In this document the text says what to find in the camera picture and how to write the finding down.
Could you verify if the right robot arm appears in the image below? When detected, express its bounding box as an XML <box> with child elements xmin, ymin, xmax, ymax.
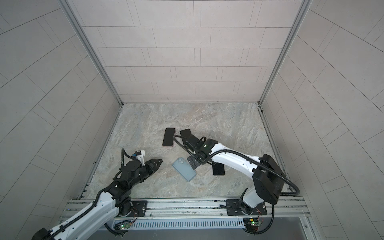
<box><xmin>186</xmin><ymin>139</ymin><xmax>286</xmax><ymax>209</ymax></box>

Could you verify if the circuit board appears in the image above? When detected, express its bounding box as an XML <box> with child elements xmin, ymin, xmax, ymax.
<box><xmin>114</xmin><ymin>221</ymin><xmax>132</xmax><ymax>231</ymax></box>
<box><xmin>243</xmin><ymin>218</ymin><xmax>263</xmax><ymax>232</ymax></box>

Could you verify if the right circuit board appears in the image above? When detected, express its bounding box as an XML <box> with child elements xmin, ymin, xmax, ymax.
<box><xmin>243</xmin><ymin>218</ymin><xmax>263</xmax><ymax>232</ymax></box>

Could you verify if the pink phone case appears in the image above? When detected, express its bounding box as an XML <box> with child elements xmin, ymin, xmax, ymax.
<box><xmin>162</xmin><ymin>127</ymin><xmax>176</xmax><ymax>148</ymax></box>

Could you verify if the aluminium mounting rail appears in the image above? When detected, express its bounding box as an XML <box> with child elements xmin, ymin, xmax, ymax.
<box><xmin>58</xmin><ymin>196</ymin><xmax>310</xmax><ymax>222</ymax></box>

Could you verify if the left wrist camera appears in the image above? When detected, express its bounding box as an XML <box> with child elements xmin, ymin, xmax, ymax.
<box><xmin>134</xmin><ymin>150</ymin><xmax>146</xmax><ymax>165</ymax></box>

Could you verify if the light blue phone case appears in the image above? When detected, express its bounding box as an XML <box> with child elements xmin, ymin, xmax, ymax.
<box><xmin>173</xmin><ymin>158</ymin><xmax>197</xmax><ymax>182</ymax></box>

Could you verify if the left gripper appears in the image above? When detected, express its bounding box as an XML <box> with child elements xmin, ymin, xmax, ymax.
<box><xmin>128</xmin><ymin>158</ymin><xmax>164</xmax><ymax>189</ymax></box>

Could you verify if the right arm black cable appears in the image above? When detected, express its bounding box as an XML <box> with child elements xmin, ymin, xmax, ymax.
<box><xmin>172</xmin><ymin>134</ymin><xmax>301</xmax><ymax>235</ymax></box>

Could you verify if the left circuit board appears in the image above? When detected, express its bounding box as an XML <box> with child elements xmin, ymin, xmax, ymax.
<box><xmin>114</xmin><ymin>221</ymin><xmax>132</xmax><ymax>231</ymax></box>

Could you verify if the ventilation grille strip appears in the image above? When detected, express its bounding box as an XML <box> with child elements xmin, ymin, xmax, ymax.
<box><xmin>122</xmin><ymin>218</ymin><xmax>245</xmax><ymax>231</ymax></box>

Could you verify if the black phone case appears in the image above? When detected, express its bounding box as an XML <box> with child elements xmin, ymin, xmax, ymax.
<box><xmin>180</xmin><ymin>129</ymin><xmax>200</xmax><ymax>148</ymax></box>

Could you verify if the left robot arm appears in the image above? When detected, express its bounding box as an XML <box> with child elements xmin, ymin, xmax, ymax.
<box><xmin>32</xmin><ymin>159</ymin><xmax>163</xmax><ymax>240</ymax></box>

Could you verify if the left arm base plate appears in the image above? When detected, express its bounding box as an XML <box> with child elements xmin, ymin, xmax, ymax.
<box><xmin>118</xmin><ymin>201</ymin><xmax>148</xmax><ymax>218</ymax></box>

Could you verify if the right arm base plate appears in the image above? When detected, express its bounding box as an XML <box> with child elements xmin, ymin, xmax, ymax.
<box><xmin>224</xmin><ymin>199</ymin><xmax>268</xmax><ymax>216</ymax></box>

